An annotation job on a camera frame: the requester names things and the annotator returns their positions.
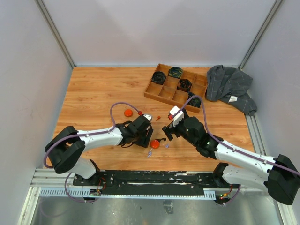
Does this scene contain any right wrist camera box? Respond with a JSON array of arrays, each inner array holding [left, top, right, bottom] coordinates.
[[168, 106, 184, 127]]

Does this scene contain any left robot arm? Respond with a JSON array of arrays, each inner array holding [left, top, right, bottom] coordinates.
[[45, 114, 153, 186]]

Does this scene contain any dark red rolled belt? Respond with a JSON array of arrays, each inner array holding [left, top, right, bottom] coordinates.
[[177, 79, 192, 92]]

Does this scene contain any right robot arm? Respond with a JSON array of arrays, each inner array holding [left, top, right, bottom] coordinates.
[[162, 106, 300, 205]]

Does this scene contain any dark green rolled belt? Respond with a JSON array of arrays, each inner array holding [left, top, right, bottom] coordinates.
[[187, 91, 201, 108]]

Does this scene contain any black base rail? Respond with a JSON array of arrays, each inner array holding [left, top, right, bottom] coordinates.
[[73, 170, 239, 197]]

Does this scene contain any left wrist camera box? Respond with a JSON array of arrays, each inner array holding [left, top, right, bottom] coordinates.
[[143, 114, 153, 122]]

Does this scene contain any orange earbud case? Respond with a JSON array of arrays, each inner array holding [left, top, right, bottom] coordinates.
[[124, 109, 133, 117], [150, 139, 160, 149]]

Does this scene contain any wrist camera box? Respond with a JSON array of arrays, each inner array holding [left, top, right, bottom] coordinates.
[[168, 106, 184, 127], [143, 114, 153, 122]]

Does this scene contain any grey crumpled cloth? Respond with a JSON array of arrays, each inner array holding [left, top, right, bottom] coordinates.
[[206, 65, 257, 116]]

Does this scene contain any wooden compartment tray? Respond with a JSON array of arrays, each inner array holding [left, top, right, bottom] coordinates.
[[144, 64, 208, 113]]

